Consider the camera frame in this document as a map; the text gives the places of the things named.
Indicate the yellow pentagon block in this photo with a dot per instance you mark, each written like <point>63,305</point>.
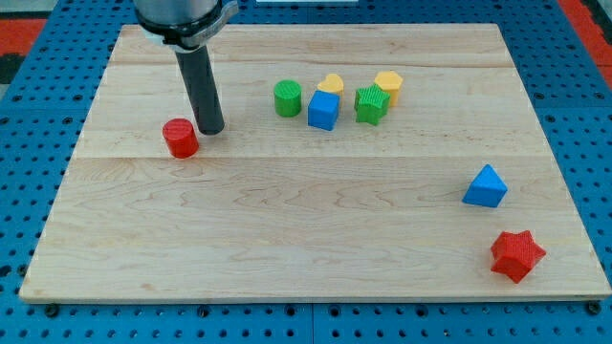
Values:
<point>391,83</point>

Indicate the yellow heart block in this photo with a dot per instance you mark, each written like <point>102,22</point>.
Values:
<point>333,84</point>

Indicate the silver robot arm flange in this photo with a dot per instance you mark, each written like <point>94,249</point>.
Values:
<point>183,25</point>

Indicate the blue triangle block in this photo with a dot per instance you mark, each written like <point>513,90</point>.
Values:
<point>486,189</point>

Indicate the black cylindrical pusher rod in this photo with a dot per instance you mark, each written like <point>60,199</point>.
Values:
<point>198,77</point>

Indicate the red star block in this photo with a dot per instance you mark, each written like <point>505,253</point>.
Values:
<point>516,254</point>

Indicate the light wooden board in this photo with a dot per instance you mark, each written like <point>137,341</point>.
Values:
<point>274,210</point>

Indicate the red cylinder block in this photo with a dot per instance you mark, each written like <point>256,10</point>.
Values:
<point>180,138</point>

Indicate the blue cube block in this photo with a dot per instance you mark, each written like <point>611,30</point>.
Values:
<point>323,110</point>

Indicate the green star block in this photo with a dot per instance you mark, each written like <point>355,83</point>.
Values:
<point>371,104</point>

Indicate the green cylinder block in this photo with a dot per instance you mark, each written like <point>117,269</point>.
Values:
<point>287,98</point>

